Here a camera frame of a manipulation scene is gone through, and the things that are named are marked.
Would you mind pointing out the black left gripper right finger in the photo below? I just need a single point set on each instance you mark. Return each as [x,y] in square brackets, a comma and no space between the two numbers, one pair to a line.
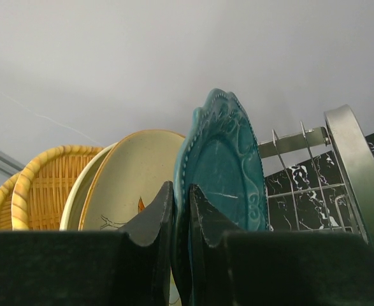
[235,267]

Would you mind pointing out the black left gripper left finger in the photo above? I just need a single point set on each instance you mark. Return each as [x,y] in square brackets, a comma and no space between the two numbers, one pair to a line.
[44,268]

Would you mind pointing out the cream round plate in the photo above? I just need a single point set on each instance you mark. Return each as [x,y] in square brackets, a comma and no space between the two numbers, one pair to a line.
[74,204]

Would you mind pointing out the teal scalloped plate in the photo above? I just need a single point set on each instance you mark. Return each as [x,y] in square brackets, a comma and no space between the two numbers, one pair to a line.
[220,155]

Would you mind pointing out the wooden plate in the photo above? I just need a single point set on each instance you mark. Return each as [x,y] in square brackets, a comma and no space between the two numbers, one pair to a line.
[6,191]

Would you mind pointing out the stainless steel dish rack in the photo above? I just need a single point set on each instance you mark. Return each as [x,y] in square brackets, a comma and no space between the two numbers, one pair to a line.
[354,153]

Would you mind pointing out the black marble pattern mat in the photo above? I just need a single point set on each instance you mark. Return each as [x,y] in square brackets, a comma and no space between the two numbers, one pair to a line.
[309,195]

